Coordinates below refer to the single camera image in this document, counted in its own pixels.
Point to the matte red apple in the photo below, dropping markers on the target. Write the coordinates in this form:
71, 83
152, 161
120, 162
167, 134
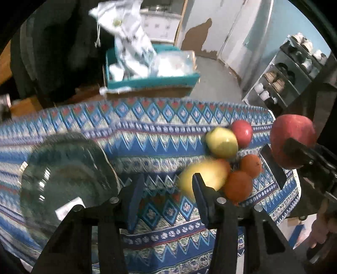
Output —
297, 127

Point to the dark glass bowl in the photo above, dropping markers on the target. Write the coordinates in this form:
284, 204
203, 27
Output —
62, 171

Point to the metal shoe rack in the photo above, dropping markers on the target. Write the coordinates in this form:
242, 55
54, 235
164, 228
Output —
295, 65

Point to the yellow pear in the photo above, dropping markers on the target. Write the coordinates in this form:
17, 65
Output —
214, 173
222, 142

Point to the black hanging jacket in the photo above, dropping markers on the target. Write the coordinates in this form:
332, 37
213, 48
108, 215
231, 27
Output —
57, 50

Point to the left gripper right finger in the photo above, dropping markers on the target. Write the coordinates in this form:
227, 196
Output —
220, 214

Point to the teal plastic crate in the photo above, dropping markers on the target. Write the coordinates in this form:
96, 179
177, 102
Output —
117, 80

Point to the clear plastic bag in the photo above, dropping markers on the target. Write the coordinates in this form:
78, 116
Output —
173, 64

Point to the white patterned storage box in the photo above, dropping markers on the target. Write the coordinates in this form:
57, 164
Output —
160, 27

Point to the white rice bag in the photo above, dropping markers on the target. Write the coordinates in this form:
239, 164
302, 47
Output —
133, 48

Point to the shiny red apple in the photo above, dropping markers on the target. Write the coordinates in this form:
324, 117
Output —
243, 132

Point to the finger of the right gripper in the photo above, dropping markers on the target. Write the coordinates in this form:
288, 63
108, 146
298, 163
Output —
298, 153

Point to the blue patterned tablecloth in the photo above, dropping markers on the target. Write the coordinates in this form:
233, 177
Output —
155, 137

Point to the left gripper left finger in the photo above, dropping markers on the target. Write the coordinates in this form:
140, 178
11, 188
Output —
130, 197

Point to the large orange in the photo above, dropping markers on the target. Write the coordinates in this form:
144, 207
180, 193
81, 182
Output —
238, 186

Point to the right human hand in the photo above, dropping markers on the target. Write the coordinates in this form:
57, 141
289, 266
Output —
322, 226

